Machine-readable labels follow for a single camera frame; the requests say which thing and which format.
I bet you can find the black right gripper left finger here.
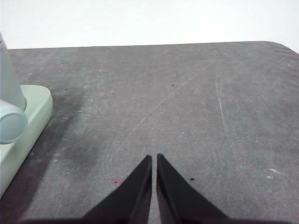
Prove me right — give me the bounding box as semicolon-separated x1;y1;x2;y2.
81;154;153;224

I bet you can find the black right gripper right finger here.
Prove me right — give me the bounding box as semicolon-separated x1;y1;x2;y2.
157;153;230;224

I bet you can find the mint green breakfast machine base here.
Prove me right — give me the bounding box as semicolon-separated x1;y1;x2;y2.
0;84;54;197

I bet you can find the mint green pot with handle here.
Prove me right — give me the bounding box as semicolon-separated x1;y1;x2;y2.
0;32;29;144

